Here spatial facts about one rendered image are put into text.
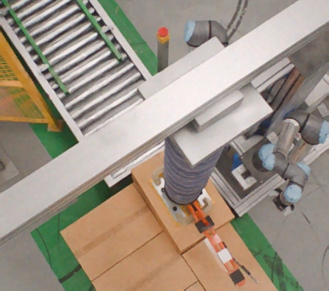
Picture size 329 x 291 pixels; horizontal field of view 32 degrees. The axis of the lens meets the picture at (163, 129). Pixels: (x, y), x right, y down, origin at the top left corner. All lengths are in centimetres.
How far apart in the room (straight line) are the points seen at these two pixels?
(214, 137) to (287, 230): 299
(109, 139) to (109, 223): 252
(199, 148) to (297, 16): 47
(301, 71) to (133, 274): 192
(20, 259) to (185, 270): 136
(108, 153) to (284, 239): 324
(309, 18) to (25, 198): 92
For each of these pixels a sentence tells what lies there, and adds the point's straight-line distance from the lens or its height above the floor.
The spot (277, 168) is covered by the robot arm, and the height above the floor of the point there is 185.
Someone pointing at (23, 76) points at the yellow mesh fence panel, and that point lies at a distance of 363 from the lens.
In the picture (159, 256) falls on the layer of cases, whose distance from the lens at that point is 399.
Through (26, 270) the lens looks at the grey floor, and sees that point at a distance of 465.
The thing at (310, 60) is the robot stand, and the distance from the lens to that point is 279.
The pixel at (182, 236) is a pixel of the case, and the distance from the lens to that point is 360.
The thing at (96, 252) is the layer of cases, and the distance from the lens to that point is 402.
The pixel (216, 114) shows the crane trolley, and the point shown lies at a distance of 165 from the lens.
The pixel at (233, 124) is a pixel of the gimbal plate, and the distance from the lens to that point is 174.
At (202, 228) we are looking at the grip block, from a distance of 347.
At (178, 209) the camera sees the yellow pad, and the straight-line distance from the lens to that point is 359.
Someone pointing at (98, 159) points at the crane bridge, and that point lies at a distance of 153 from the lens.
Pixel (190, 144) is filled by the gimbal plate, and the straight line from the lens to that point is 171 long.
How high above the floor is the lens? 453
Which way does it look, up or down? 75 degrees down
